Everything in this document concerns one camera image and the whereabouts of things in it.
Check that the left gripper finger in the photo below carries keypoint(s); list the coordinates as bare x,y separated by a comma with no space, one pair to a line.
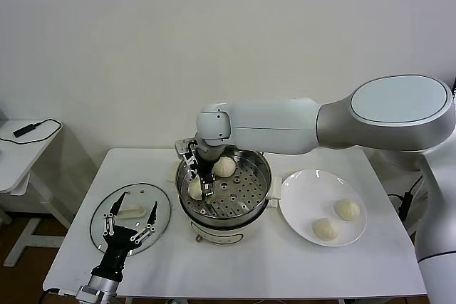
153,215
119,204

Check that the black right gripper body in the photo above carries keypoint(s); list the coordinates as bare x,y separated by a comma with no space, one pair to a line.
203,161

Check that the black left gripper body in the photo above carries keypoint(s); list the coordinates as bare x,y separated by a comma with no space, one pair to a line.
115,250

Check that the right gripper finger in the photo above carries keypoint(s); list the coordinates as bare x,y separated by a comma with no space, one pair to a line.
192,168
207,184

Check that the round glass pot lid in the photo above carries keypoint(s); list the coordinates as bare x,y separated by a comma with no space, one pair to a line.
160,218

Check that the white steamed baozi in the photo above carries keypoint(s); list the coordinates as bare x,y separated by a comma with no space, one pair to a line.
347,209
194,192
224,168
325,229

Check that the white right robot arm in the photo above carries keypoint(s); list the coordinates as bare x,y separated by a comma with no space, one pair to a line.
278,129

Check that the perforated steel steamer basket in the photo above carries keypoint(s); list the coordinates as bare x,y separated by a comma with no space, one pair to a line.
256,179

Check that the white round plate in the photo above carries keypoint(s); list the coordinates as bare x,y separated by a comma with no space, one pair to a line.
313,190

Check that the white side table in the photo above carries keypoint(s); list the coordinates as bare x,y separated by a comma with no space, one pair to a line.
21,161

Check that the black power adapter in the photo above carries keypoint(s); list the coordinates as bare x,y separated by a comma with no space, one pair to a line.
23,130

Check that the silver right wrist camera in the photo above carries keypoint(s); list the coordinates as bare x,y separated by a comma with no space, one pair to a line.
183,147

